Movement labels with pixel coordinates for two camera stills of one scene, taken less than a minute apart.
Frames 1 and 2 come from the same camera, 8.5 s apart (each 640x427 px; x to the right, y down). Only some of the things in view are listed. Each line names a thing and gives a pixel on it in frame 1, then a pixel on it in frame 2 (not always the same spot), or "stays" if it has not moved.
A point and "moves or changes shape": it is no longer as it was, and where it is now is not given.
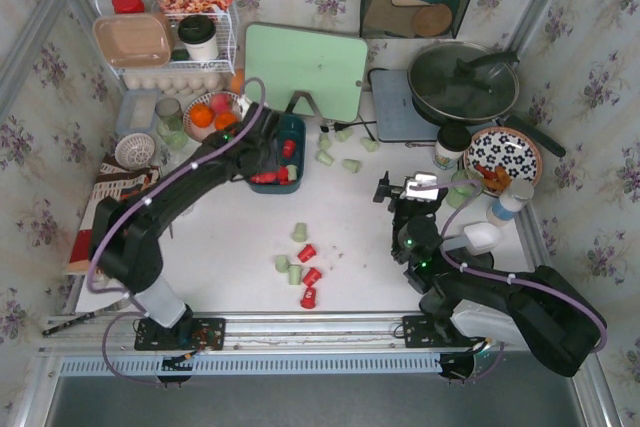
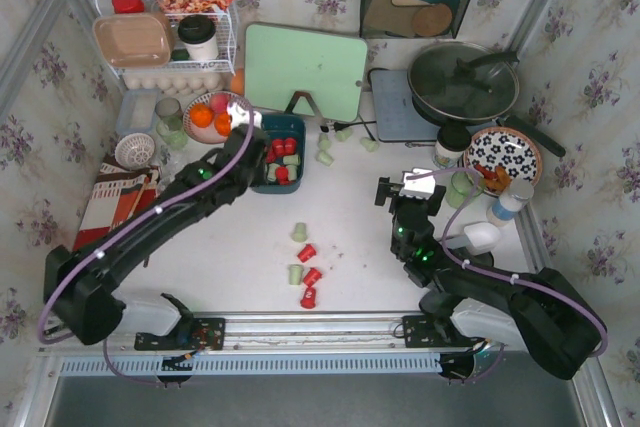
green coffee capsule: [350, 164] -> [290, 159]
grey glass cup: [170, 113] stays
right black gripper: [396, 195] stays
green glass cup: [173, 131] stays
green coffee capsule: [282, 263] moves or changes shape
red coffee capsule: [288, 148] stays
